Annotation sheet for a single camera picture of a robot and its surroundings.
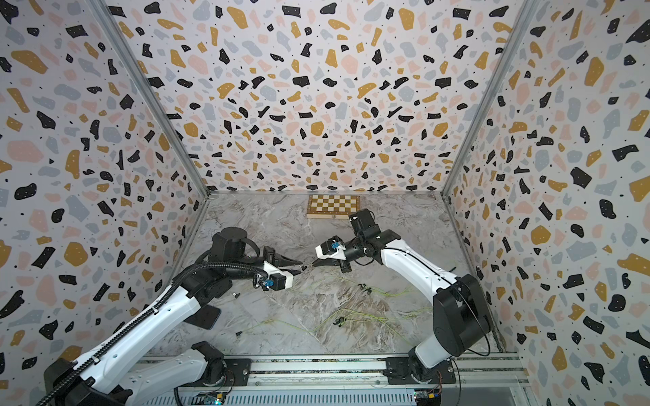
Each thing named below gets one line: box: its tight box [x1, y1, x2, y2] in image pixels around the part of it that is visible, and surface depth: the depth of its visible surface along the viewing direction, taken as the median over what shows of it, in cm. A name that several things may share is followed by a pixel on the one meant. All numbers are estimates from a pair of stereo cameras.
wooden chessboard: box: [306, 194, 361, 220], surface depth 115 cm
